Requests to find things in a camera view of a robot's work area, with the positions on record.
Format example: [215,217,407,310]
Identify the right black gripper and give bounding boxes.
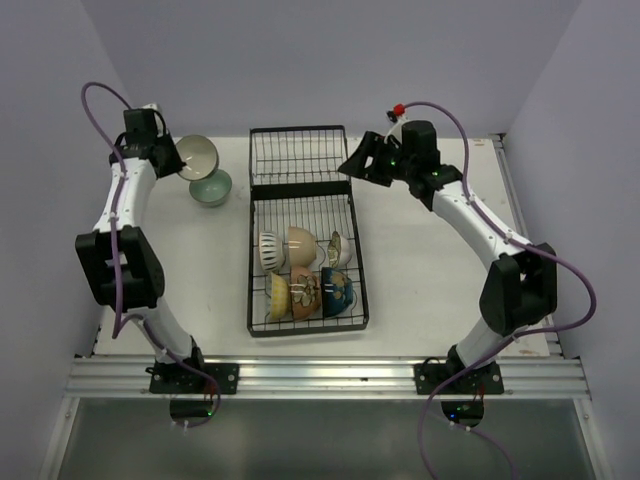
[339,129,415,186]

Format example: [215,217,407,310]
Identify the teal white dotted bowl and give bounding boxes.
[176,135,219,181]

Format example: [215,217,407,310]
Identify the mint green floral bowl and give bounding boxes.
[189,169,233,207]

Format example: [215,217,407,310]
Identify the white bowl blue stripes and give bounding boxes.
[258,231,286,273]

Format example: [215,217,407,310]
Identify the yellow green patterned bowl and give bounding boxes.
[267,272,291,323]

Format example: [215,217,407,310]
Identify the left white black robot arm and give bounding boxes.
[75,104,211,394]

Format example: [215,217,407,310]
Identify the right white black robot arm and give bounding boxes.
[338,120,557,393]

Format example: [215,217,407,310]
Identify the white scalloped patterned bowl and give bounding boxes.
[327,231,352,269]

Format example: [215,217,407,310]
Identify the beige plain bowl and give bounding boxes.
[287,226,316,267]

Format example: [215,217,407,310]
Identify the dark blue floral bowl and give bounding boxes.
[321,267,354,318]

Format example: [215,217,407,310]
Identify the pink floral bowl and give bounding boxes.
[289,266,321,321]

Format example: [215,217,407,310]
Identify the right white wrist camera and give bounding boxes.
[385,104,408,140]

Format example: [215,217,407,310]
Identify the black wire dish rack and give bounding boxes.
[247,125,369,338]

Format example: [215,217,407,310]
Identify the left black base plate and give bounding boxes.
[145,363,240,395]

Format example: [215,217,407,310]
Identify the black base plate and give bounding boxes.
[413,357,505,395]
[145,363,240,395]

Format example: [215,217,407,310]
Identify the aluminium mounting rail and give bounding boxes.
[64,355,590,400]

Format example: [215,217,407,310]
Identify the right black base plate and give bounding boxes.
[413,357,505,395]

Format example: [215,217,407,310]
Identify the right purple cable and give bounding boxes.
[417,102,598,480]

